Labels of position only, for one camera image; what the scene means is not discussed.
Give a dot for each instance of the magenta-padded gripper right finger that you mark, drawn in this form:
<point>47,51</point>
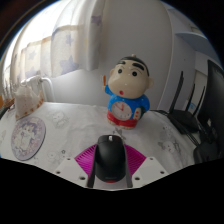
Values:
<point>136,161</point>

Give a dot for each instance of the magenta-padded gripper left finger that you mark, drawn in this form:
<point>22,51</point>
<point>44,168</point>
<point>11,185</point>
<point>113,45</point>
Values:
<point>83,161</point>

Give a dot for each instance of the black computer mouse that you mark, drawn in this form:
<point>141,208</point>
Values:
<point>110,158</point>

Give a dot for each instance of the round purple printed mouse pad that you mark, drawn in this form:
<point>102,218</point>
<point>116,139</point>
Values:
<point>28,137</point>

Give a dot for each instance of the white printed tablecloth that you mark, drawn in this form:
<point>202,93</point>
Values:
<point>73,126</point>

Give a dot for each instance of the black router with antennas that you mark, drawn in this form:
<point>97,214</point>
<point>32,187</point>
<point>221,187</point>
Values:
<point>185,118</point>

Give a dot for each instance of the cartoon boy alarm clock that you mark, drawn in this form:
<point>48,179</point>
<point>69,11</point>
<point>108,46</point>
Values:
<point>128,90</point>

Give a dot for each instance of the black monitor stand base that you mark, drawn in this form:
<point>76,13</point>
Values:
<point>208,153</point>

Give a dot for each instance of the white radiator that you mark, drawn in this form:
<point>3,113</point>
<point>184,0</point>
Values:
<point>46,87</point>

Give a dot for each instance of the white star-print curtain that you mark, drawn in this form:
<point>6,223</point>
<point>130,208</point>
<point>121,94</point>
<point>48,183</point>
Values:
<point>60,40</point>

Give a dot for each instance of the white wall shelf unit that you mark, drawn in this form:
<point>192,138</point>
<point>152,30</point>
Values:
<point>196,41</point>

